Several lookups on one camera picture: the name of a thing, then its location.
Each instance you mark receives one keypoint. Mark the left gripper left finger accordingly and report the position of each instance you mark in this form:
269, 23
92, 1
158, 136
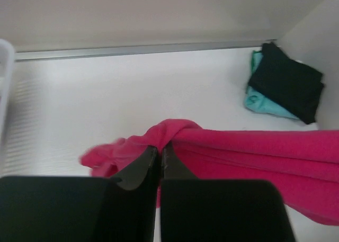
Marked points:
51, 208

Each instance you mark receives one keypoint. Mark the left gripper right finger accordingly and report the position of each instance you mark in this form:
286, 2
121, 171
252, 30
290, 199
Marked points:
192, 209

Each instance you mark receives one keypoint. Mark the pink t shirt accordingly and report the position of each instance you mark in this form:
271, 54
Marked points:
303, 165

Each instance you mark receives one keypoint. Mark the teal folded t shirt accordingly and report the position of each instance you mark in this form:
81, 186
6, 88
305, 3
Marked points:
257, 102

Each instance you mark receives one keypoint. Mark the black folded t shirt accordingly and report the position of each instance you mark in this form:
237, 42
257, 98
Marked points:
294, 86

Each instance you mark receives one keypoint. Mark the white plastic basket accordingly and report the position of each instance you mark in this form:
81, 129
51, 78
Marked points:
7, 66

